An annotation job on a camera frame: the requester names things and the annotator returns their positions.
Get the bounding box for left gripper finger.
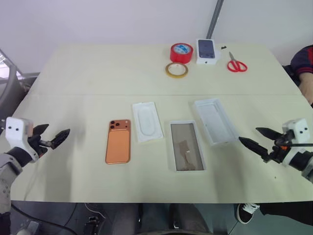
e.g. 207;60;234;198
49;128;71;149
32;123;50;138

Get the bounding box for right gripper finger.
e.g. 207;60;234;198
238;136;270;162
255;126;282;141

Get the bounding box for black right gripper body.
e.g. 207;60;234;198
267;130;292;164

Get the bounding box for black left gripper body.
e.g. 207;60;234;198
28;133;53;158

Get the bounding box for white box lid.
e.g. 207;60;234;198
194;98;240;147

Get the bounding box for orange smartphone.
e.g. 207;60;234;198
105;119;132;165

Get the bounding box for white box base tray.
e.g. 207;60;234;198
169;119;208;173

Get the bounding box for white moulded insert tray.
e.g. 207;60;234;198
132;100;164;144

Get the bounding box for white box purple phone print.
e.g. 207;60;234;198
195;38;222;66

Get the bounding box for bystander bare hand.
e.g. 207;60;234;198
299;72;313;107

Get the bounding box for grey metal chair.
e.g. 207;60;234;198
0;47;41;125

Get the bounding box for black trouser leg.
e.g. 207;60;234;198
258;202;313;226

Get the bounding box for black and white sneaker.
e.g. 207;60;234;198
236;202;260;225

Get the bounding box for person in dark jacket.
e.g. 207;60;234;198
282;45;313;87

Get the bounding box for black floor device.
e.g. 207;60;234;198
83;215;99;235

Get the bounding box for yellow tape roll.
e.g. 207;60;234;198
164;62;189;79

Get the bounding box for red tape roll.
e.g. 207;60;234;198
170;43;194;64

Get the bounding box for grey metal pole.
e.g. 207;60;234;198
206;0;224;40

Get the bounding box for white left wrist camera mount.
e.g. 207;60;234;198
4;117;41;162

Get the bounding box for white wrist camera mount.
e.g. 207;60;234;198
4;117;41;162
281;118;309;167

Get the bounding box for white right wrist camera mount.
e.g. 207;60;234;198
281;118;309;167

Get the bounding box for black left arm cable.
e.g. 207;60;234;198
10;202;75;232

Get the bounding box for red handled scissors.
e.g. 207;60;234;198
227;51;248;73

